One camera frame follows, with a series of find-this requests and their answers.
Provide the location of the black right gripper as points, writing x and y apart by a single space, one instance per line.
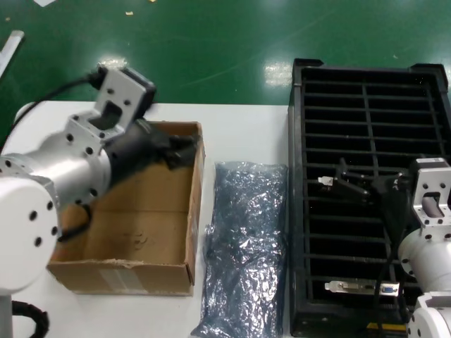
396 192

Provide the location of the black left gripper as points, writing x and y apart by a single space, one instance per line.
137 148

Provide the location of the graphics card with silver bracket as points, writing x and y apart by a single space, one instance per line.
352 287
326 180

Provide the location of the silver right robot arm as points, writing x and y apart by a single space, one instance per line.
426 257

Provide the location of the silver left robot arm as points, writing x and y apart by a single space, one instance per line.
28 218

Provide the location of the black slotted plastic container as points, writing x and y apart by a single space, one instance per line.
297 211

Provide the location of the open brown cardboard box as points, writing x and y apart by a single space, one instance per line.
148 211

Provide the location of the white plastic pipe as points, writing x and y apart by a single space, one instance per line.
10 49

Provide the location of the white paper sheet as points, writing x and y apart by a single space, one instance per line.
44 2

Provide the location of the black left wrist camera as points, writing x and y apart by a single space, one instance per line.
144 95

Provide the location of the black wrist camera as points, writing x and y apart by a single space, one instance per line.
144 95
433 162

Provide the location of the silver right wrist bracket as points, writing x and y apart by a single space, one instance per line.
423 186

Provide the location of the silver wrist bracket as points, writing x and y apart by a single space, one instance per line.
423 186
116 84

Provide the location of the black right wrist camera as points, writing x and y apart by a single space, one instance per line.
433 162

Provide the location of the silver left wrist bracket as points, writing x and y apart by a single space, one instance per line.
116 84

